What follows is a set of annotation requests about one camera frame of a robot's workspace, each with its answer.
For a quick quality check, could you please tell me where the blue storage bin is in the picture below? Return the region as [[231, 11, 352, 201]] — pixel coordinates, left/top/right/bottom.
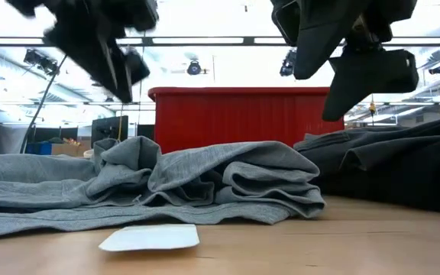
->
[[27, 141, 53, 156]]

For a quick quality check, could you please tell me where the black background panel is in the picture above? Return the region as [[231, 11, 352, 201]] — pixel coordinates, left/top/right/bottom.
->
[[136, 124, 156, 141]]

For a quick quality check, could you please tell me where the white paper tag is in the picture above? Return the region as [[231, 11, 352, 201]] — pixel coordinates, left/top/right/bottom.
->
[[98, 224, 201, 253]]

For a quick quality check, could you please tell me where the black hanging ceiling camera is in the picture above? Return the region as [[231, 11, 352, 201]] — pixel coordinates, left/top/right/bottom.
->
[[280, 49, 297, 77]]

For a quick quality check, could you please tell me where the red plastic laundry bin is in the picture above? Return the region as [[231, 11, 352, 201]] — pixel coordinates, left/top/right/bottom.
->
[[147, 86, 345, 154]]

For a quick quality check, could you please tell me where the light grey garment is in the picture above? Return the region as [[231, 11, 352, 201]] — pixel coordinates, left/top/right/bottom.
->
[[0, 136, 326, 240]]

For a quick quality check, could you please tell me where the brown cardboard box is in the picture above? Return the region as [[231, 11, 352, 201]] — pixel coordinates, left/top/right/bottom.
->
[[50, 141, 91, 157]]

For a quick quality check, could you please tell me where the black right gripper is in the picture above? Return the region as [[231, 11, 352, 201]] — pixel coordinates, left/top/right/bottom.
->
[[293, 0, 420, 123]]

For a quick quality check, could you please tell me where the long black cable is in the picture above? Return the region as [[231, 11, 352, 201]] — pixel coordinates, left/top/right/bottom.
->
[[20, 55, 68, 154]]

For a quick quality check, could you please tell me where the black garment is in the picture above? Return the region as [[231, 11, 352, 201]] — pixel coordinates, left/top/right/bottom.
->
[[315, 160, 440, 215]]

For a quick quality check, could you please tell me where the black computer monitor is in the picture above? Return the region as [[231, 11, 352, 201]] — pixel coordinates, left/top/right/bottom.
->
[[91, 115, 129, 148]]

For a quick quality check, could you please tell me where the dark grey shirt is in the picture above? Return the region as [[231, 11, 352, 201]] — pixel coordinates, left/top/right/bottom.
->
[[293, 114, 440, 183]]

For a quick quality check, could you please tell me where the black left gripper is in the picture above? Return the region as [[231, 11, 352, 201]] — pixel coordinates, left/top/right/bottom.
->
[[5, 0, 160, 104]]

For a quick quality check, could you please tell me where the yellow hanging cable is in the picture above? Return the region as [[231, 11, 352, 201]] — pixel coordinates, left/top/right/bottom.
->
[[368, 95, 377, 127]]

